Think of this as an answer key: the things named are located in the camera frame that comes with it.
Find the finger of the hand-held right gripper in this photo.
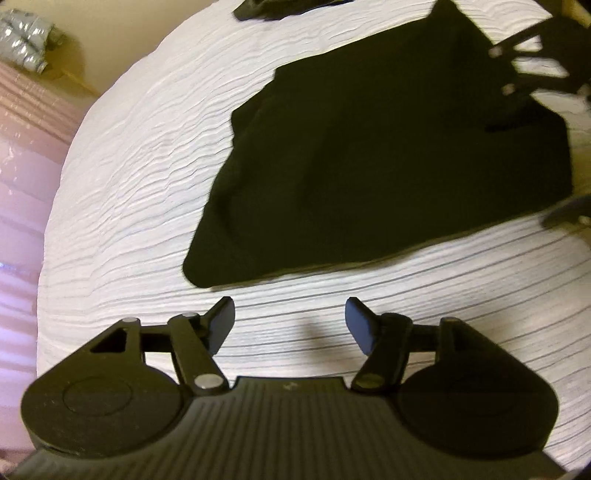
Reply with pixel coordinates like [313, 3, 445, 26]
[488, 14, 591, 95]
[541, 193, 591, 230]

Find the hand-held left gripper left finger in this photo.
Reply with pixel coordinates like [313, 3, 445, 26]
[90, 296, 236, 396]

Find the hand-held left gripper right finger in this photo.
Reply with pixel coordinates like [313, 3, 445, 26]
[345, 296, 485, 394]

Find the black sweater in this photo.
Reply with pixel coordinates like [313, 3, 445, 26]
[182, 0, 575, 289]

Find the stack of folded clothes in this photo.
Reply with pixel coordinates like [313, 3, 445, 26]
[233, 0, 357, 22]

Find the pink curtain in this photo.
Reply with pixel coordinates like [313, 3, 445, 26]
[0, 60, 100, 467]

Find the yellow coat stand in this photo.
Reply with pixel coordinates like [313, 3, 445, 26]
[59, 68, 98, 97]

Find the silver floral hanging cloth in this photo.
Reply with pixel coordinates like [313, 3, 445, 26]
[0, 11, 64, 73]

